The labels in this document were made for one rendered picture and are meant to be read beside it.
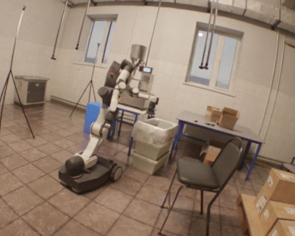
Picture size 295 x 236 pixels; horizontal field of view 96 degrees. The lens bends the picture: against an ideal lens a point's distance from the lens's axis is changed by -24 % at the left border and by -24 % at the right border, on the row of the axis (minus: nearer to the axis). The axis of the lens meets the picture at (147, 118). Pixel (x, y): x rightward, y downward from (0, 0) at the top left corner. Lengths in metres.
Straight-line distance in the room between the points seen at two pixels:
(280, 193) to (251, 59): 3.27
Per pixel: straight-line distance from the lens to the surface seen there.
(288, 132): 4.94
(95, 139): 2.00
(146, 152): 2.39
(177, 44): 4.49
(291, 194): 2.15
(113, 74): 2.04
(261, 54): 4.65
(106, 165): 2.13
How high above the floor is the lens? 1.23
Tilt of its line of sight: 12 degrees down
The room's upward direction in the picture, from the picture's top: 12 degrees clockwise
